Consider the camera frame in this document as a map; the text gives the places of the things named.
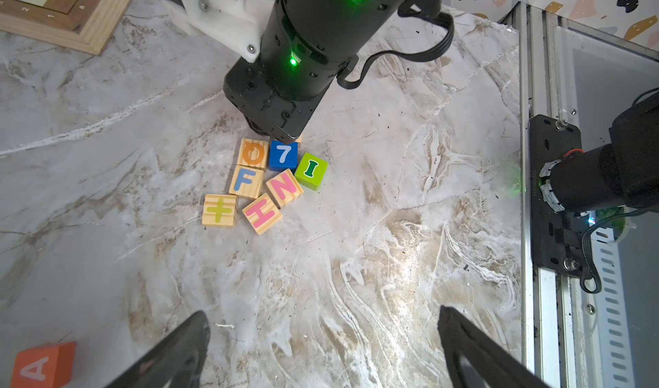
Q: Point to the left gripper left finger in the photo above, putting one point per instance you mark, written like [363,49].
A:
[177,361]

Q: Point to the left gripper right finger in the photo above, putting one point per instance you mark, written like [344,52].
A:
[473,359]

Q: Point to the red A block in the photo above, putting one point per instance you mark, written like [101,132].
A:
[48,366]

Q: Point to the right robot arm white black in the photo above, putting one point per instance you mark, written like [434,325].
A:
[291,51]

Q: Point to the wooden plus sign block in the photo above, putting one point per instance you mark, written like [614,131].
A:
[219,211]

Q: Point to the wooden pink H block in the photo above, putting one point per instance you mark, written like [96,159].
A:
[262,214]

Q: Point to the wooden F block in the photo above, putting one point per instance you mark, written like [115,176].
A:
[247,182]

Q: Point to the wooden pink N block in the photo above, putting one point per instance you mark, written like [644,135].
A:
[284,188]

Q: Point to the wooden O block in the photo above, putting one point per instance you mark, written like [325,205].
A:
[253,153]

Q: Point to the blue 7 block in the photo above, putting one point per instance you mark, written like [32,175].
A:
[283,156]

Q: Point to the green I block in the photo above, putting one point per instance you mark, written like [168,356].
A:
[311,171]

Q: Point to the wooden chessboard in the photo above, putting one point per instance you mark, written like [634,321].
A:
[82,25]

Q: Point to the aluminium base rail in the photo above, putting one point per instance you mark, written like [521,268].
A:
[589,177]

